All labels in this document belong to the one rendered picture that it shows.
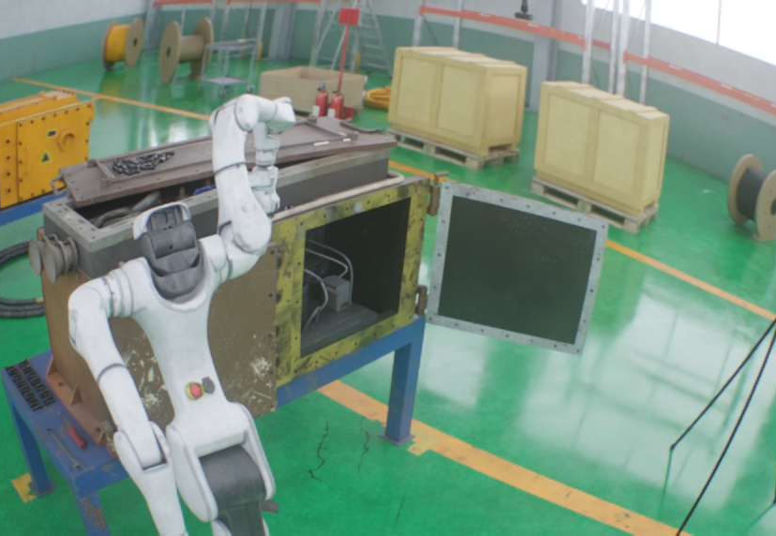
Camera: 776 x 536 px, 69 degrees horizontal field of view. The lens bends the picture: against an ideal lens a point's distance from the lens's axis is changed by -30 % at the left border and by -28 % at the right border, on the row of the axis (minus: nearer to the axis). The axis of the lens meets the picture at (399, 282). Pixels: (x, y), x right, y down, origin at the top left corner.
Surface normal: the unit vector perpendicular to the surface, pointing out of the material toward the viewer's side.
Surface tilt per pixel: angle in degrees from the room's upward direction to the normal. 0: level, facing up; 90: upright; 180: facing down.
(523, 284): 90
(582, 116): 90
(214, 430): 53
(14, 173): 90
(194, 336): 102
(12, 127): 90
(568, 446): 0
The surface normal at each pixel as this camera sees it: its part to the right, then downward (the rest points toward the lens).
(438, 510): 0.10, -0.90
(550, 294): -0.29, 0.38
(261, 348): 0.69, 0.37
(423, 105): -0.65, 0.26
